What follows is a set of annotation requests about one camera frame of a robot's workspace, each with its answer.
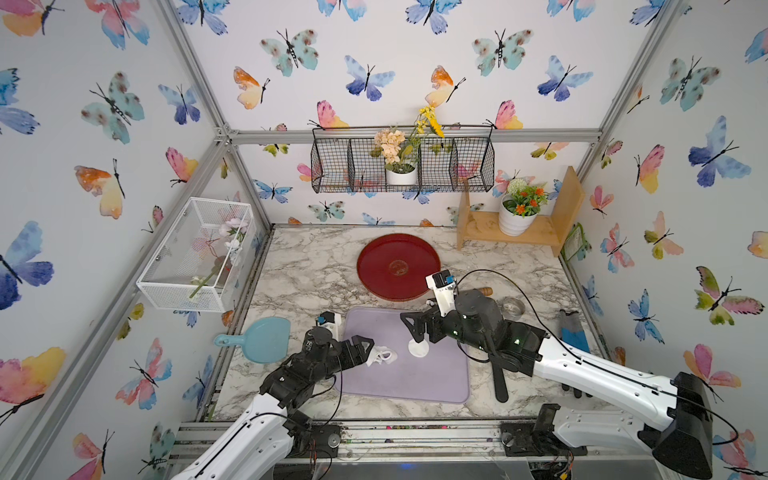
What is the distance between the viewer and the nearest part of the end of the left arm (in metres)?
0.62

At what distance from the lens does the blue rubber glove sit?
904mm

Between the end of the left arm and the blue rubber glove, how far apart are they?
0.62 m
